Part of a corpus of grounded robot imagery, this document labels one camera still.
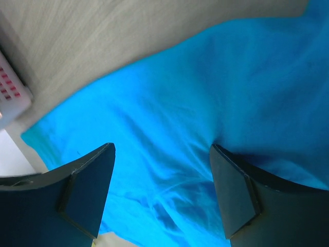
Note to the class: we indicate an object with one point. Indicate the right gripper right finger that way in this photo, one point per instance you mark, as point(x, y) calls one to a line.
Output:
point(261, 209)

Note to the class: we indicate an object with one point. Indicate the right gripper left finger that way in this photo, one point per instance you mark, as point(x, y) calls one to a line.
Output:
point(62, 207)

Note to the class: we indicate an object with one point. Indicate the blue t shirt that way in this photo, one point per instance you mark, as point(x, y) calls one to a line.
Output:
point(257, 87)

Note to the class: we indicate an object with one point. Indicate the white plastic basket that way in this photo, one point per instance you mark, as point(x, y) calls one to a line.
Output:
point(16, 96)

